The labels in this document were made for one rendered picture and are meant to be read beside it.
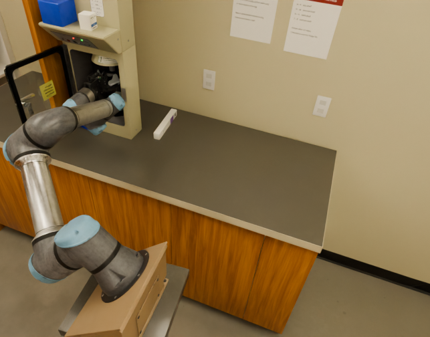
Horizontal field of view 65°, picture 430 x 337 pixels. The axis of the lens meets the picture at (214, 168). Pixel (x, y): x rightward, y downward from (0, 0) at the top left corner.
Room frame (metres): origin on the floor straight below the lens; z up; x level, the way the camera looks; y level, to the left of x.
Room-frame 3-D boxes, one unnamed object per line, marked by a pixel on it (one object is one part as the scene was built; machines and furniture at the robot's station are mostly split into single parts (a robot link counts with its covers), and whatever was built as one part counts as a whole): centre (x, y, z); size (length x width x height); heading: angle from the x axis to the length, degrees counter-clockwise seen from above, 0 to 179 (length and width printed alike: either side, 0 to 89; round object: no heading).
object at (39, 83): (1.38, 0.81, 1.19); 0.30 x 0.01 x 0.40; 157
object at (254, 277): (1.50, 0.42, 0.45); 2.05 x 0.67 x 0.90; 73
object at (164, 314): (0.57, 0.24, 0.92); 0.32 x 0.32 x 0.04; 79
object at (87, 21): (1.42, 0.57, 1.54); 0.05 x 0.05 x 0.06; 81
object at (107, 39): (1.43, 0.62, 1.46); 0.32 x 0.11 x 0.10; 73
